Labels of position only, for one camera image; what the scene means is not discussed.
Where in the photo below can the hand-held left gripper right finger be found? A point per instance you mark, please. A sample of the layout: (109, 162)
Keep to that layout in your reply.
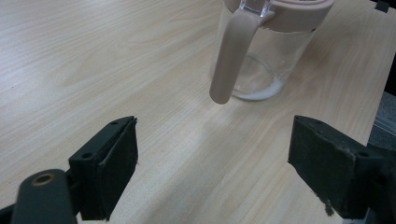
(330, 168)

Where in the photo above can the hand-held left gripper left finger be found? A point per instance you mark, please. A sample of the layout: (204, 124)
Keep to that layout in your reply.
(106, 168)

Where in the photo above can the clear glass pitcher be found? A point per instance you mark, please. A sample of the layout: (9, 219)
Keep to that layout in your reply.
(295, 18)

